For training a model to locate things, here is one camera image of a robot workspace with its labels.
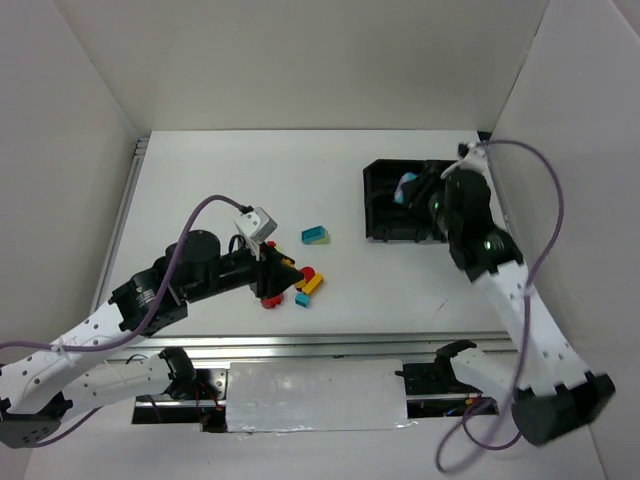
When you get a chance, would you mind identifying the red rounded lego brick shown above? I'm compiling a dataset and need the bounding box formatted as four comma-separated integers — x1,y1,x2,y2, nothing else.
296,266,317,290

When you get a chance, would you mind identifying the blue monster face lego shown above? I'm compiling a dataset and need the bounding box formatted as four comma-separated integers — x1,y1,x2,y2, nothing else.
393,172,418,205

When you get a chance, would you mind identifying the yellow long lego brick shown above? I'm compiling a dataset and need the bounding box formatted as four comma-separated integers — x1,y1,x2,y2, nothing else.
302,273,324,296

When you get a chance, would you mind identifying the teal and green lego brick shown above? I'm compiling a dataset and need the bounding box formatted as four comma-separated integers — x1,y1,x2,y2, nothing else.
301,225,330,245

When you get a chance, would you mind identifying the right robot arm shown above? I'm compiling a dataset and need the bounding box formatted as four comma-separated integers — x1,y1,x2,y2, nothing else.
393,165,616,446

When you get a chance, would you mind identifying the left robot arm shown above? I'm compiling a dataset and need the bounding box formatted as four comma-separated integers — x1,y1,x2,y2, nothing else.
1,230,304,449

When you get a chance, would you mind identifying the red half-round lego brick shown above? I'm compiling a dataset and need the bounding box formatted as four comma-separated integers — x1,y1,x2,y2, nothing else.
261,293,284,310

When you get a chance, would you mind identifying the small teal lego brick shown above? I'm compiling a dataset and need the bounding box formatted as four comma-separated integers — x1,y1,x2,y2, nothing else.
295,292,311,308

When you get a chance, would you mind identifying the black four-compartment bin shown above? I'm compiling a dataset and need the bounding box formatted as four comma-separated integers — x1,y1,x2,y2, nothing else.
362,158,496,244

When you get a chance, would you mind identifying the white foil tape panel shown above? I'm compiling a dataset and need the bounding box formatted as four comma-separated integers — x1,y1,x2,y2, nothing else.
226,359,410,433

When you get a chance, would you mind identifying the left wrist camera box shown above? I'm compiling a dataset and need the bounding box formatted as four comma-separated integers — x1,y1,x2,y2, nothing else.
234,207,277,248

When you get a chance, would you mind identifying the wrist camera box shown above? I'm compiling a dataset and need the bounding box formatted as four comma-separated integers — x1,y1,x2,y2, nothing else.
440,142,489,180
234,207,277,248

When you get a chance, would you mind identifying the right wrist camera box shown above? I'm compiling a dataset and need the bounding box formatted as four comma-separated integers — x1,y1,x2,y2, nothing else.
440,142,489,180

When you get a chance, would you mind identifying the aluminium rail frame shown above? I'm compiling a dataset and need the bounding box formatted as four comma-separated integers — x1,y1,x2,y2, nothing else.
111,332,515,361

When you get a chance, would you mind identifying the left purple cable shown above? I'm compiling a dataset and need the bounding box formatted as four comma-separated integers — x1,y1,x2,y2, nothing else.
0,194,251,446

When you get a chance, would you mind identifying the purple cable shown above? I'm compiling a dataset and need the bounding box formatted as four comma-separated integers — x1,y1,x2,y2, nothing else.
436,139,566,474
0,194,251,446

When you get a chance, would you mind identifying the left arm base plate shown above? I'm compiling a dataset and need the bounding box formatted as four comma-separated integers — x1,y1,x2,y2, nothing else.
131,368,229,433

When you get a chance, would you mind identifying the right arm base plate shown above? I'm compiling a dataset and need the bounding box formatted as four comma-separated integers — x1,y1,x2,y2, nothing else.
395,363,483,419

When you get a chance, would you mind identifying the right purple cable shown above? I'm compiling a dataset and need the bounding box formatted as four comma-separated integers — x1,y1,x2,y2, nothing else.
436,139,566,474

